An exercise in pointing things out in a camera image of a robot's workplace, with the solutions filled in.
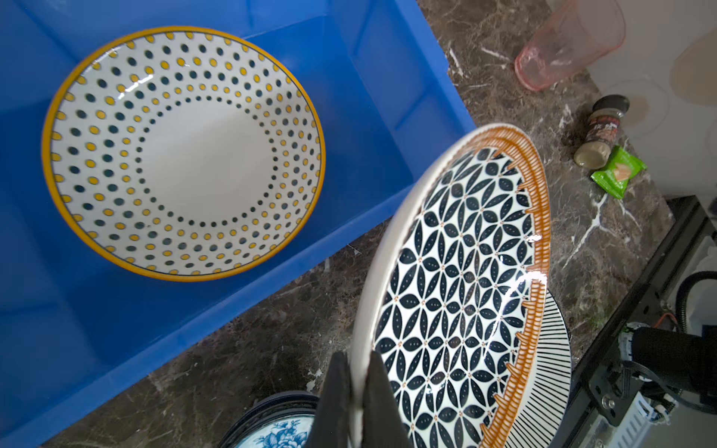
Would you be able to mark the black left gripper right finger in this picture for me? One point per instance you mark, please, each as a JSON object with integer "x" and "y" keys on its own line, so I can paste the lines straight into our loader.
{"x": 381, "y": 420}

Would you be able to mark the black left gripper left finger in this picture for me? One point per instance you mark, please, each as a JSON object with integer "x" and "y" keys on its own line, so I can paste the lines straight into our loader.
{"x": 331, "y": 424}

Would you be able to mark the orange rimmed geometric plate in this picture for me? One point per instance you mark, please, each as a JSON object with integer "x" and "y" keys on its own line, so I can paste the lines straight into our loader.
{"x": 455, "y": 296}

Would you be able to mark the yellow rimmed dotted plate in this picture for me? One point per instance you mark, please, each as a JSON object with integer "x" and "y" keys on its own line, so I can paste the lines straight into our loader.
{"x": 184, "y": 154}

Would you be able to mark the blue floral ceramic bowl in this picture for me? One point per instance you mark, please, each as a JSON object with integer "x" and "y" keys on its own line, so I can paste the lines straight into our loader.
{"x": 282, "y": 420}

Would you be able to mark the black striped white plate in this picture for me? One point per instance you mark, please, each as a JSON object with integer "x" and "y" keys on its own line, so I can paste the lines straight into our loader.
{"x": 546, "y": 398}

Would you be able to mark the small green packet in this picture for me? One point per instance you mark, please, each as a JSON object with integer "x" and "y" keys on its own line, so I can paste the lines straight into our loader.
{"x": 614, "y": 177}

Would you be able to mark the brown spice jar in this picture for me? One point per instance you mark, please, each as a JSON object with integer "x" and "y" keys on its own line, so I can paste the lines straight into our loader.
{"x": 603, "y": 127}

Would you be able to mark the pink plastic cup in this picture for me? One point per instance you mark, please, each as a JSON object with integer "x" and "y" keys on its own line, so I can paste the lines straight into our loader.
{"x": 576, "y": 35}

